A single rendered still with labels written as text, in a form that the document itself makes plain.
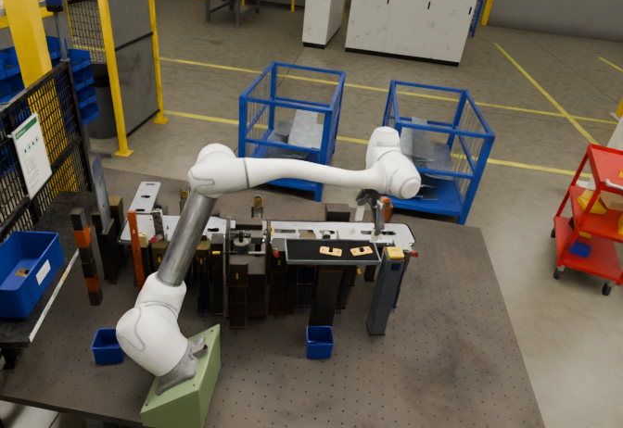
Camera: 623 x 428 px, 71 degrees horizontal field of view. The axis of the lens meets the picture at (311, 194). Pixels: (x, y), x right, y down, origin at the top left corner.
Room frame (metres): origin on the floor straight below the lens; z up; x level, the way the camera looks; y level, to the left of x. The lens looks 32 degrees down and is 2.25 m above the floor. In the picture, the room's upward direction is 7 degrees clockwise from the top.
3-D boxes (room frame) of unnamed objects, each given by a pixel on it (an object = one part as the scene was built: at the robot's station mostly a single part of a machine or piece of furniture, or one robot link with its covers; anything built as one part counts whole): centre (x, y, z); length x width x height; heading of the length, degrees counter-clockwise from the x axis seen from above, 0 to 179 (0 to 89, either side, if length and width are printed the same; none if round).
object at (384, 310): (1.40, -0.36, 0.92); 0.08 x 0.08 x 0.44; 9
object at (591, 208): (3.00, -2.32, 0.49); 0.81 x 0.46 x 0.98; 160
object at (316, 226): (1.66, 0.16, 1.00); 1.38 x 0.22 x 0.02; 99
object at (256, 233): (1.43, 0.24, 0.95); 0.18 x 0.13 x 0.49; 99
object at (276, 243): (1.44, 0.10, 0.89); 0.12 x 0.07 x 0.38; 9
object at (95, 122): (4.45, 2.42, 0.36); 0.50 x 0.50 x 0.73
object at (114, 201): (1.66, 0.93, 0.88); 0.08 x 0.08 x 0.36; 9
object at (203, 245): (1.40, 0.43, 0.88); 0.11 x 0.07 x 0.37; 9
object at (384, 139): (1.36, -0.23, 1.61); 0.13 x 0.11 x 0.16; 18
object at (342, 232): (1.53, -0.18, 0.90); 0.13 x 0.08 x 0.41; 9
